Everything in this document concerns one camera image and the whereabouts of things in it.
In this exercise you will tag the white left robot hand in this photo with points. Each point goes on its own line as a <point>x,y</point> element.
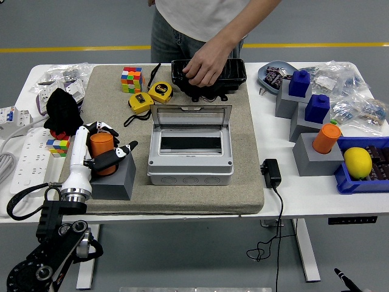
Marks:
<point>79,152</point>

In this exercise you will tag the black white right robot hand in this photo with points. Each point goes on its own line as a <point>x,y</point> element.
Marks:
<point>348,281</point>

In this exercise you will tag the person's left hand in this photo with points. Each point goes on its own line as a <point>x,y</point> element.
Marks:
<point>206,67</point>

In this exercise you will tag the orange cylinder battery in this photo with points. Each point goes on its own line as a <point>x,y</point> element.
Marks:
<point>326,138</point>
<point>101,144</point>

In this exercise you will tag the black plastic tray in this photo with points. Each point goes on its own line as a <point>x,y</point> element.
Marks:
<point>237,73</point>

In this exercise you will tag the grey junction box clear lid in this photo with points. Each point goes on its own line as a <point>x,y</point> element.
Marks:
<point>190,176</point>

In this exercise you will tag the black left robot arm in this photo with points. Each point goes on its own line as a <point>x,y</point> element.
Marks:
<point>54,240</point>

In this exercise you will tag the small colourful puzzle cube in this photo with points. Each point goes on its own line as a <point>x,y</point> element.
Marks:
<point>57,147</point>

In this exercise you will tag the red object under cloth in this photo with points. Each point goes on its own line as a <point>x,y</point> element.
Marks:
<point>59,134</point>

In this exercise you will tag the black cloth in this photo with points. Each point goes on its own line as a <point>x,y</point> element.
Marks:
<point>62,109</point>

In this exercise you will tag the white power strip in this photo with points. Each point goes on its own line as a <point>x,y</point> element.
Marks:
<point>30,161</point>

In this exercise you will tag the white table leg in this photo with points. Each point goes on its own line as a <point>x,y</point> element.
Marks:
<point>88,267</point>
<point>307,249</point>

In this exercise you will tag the black tweezers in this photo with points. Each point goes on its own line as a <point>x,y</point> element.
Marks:
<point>155,72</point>

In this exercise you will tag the yellow tape measure black label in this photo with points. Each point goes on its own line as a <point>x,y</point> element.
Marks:
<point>160,91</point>

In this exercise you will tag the grey block with round hole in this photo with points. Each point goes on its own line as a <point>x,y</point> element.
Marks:
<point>121,182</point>

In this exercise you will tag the person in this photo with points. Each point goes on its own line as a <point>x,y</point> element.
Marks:
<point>182,18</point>

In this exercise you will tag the blue-grey oval dish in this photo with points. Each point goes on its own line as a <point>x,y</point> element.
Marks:
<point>263,74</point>

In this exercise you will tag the small metal clip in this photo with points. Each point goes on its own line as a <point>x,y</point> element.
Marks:
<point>263,91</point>

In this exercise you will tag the black table control panel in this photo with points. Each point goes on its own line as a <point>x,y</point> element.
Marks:
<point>352,220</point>

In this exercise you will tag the dark snack packets in dish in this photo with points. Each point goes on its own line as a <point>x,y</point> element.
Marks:
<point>273,77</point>

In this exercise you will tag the white circuit breaker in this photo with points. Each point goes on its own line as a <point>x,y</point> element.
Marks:
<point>15,117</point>

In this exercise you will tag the large colourful puzzle cube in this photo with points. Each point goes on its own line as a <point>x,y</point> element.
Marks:
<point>132,79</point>

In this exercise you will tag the grey-brown mat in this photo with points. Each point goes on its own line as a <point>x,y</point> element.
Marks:
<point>243,137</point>

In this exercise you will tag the grey holder block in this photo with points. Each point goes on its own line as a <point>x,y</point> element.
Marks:
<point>310,161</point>
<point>299,129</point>
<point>284,106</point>

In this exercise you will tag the blue block with knob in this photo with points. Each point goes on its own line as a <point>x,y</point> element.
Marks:
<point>317,109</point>
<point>299,83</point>

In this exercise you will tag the blue plastic bin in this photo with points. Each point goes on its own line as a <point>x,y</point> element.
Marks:
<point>346,184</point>

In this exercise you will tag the clear bag of white parts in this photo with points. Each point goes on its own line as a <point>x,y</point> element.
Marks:
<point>323,82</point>

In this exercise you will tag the yellow lemon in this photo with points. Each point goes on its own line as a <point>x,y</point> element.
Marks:
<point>358,162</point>

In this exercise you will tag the dark packets in bin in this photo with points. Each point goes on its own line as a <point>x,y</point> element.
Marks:
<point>380,165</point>

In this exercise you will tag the black power adapter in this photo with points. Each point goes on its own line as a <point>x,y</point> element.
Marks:
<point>272,173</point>

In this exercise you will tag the clear bag of blue parts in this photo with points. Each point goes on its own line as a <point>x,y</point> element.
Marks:
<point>354,80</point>

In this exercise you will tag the clear bags of small parts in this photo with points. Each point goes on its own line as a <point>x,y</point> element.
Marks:
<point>364,114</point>

